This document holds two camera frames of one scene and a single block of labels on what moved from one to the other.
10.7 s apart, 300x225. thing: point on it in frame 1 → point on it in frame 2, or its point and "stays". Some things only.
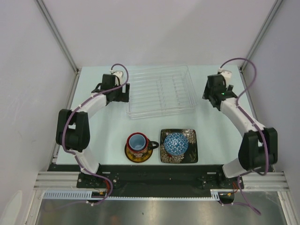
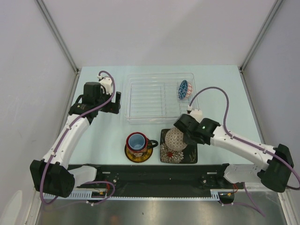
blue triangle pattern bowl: x=176 y=144 → x=185 y=90
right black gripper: x=206 y=92 → x=189 y=141
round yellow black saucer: x=146 y=156 stays
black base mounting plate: x=133 y=181 stays
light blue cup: x=137 y=142 stays
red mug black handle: x=149 y=145 stays
